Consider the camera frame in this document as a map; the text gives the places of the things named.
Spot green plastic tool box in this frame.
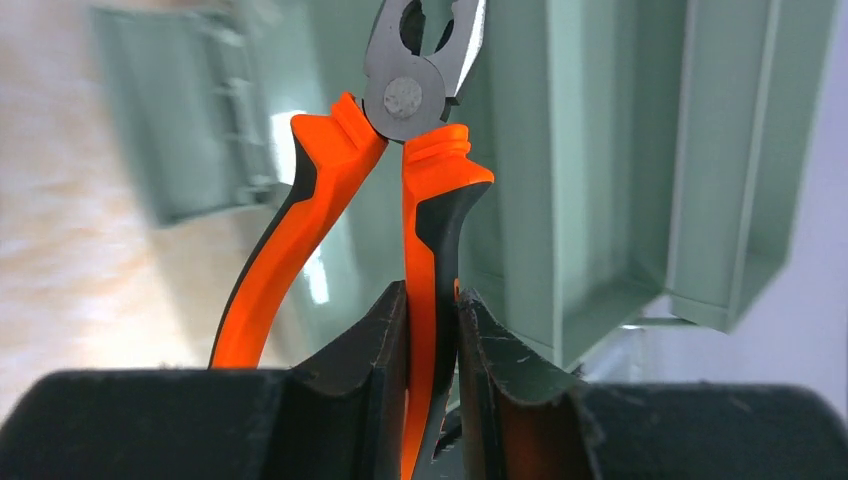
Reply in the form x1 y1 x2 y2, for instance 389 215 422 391
89 1 840 367

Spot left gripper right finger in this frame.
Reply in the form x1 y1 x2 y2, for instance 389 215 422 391
457 289 847 479

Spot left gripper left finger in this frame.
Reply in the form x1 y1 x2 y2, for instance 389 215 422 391
1 281 407 479

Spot orange black combination pliers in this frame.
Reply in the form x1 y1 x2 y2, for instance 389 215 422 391
209 1 494 479

